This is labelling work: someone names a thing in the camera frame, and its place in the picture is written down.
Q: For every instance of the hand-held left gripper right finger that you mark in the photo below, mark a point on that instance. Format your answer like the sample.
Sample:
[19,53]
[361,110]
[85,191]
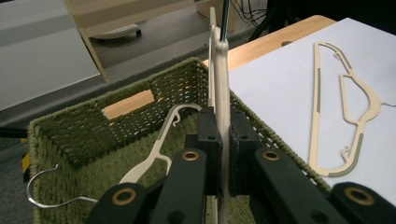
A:
[241,146]

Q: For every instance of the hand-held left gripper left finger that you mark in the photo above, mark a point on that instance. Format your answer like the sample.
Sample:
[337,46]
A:
[213,149]

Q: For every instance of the beige plastic clothes hanger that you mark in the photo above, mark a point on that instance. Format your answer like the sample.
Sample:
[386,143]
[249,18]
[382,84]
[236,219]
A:
[222,87]
[372,105]
[157,151]

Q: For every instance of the green woven basket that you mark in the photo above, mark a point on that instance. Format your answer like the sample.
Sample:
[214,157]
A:
[93,133]

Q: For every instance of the white table cover sheet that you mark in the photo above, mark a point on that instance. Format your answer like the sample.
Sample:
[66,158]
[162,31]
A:
[280,93]

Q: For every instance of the black stand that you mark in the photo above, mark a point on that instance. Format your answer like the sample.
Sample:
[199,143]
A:
[274,21]

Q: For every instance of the white wheeled dolly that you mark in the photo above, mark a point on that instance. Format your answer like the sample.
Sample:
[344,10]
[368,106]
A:
[116,31]

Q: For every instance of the black curtain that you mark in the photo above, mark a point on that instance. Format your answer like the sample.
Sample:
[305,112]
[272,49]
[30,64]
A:
[342,9]

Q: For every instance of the light wooden cabinet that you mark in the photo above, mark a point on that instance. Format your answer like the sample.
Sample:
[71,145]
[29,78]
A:
[102,12]

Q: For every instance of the yellow and black block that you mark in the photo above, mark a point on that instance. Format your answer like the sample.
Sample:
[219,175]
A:
[26,165]

